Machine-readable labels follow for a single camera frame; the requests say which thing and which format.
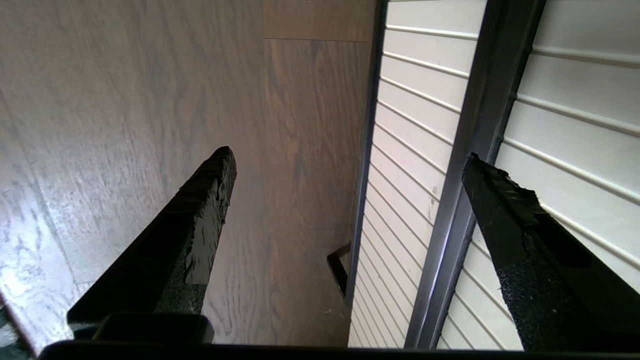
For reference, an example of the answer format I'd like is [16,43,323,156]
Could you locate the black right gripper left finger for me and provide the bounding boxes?
[66,146,237,326]

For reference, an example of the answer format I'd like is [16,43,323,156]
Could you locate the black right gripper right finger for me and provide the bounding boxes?
[462,152,640,352]

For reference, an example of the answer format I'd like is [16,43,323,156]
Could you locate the cream ribbed drawer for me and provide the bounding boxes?
[347,0,640,351]

